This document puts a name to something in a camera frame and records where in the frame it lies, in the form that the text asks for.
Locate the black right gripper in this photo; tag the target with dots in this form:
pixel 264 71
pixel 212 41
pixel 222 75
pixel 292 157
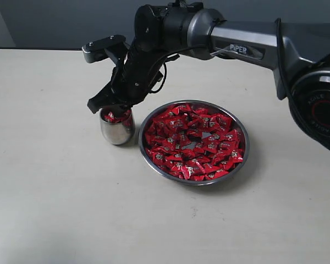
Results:
pixel 132 82

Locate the red candy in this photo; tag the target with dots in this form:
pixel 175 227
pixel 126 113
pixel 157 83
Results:
pixel 189 171
pixel 161 127
pixel 124 116
pixel 236 156
pixel 109 117
pixel 180 109

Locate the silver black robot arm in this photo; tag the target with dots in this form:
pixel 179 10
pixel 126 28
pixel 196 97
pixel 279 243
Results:
pixel 297 54

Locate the stainless steel cup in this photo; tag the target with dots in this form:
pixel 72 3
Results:
pixel 117 133

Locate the stainless steel plate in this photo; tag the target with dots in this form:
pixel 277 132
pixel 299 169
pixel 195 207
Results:
pixel 204 137

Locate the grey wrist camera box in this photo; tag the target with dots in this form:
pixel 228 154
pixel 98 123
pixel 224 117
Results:
pixel 112 47

